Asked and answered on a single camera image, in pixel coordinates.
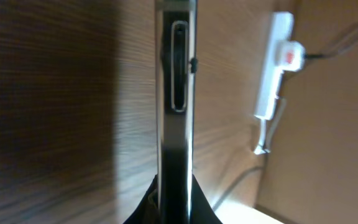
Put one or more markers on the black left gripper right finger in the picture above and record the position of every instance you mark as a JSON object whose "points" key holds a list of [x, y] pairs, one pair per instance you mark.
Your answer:
{"points": [[201, 211]]}

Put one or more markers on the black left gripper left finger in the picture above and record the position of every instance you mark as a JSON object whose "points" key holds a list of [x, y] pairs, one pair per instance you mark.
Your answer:
{"points": [[147, 211]]}

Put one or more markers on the black Galaxy flip phone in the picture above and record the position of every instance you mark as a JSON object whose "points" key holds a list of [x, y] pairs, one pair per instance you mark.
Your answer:
{"points": [[175, 68]]}

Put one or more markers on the white USB charger adapter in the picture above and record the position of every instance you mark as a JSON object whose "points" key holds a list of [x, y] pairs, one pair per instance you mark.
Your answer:
{"points": [[290, 56]]}

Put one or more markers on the white power strip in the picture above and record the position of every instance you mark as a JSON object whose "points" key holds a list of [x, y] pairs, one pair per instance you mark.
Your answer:
{"points": [[280, 30]]}

